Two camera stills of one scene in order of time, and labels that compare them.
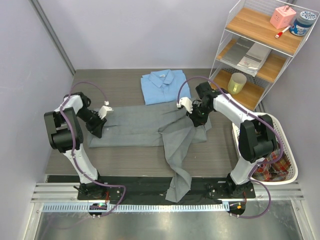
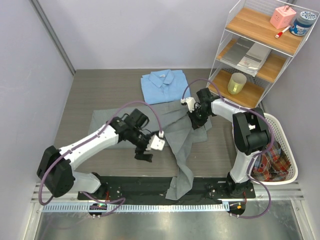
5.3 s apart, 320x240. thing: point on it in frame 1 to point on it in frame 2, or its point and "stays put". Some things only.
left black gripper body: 94,123 to 140,149
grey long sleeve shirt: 165,127 stays put
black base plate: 157,188 stays put
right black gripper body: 200,113 stays put
